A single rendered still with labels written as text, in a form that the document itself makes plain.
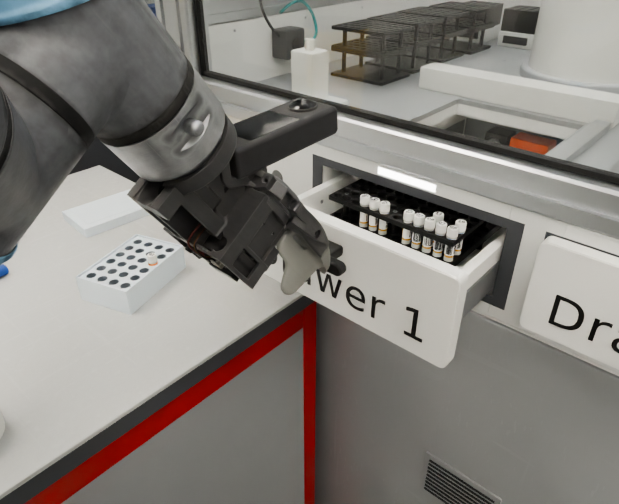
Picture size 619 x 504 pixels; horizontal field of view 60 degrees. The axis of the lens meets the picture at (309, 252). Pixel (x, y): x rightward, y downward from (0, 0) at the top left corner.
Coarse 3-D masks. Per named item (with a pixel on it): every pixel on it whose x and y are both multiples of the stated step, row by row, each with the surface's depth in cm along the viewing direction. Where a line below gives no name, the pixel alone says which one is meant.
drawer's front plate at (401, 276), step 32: (352, 256) 56; (384, 256) 52; (416, 256) 51; (384, 288) 54; (416, 288) 51; (448, 288) 49; (352, 320) 60; (384, 320) 56; (448, 320) 50; (416, 352) 55; (448, 352) 52
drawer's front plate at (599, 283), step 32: (544, 256) 54; (576, 256) 52; (608, 256) 51; (544, 288) 55; (576, 288) 53; (608, 288) 51; (544, 320) 57; (576, 320) 54; (608, 320) 52; (608, 352) 53
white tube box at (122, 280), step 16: (128, 240) 79; (144, 240) 79; (160, 240) 79; (112, 256) 75; (128, 256) 76; (144, 256) 75; (160, 256) 76; (176, 256) 76; (96, 272) 72; (112, 272) 73; (128, 272) 72; (144, 272) 73; (160, 272) 74; (176, 272) 77; (80, 288) 72; (96, 288) 70; (112, 288) 69; (128, 288) 68; (144, 288) 71; (160, 288) 75; (112, 304) 70; (128, 304) 69
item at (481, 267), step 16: (352, 176) 75; (304, 192) 70; (320, 192) 71; (320, 208) 72; (336, 208) 75; (496, 240) 60; (480, 256) 57; (496, 256) 59; (480, 272) 57; (496, 272) 60; (480, 288) 58; (464, 304) 56
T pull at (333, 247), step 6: (330, 246) 56; (336, 246) 56; (330, 252) 55; (336, 252) 55; (342, 252) 56; (330, 258) 53; (336, 258) 56; (330, 264) 53; (336, 264) 53; (342, 264) 53; (330, 270) 53; (336, 270) 53; (342, 270) 53
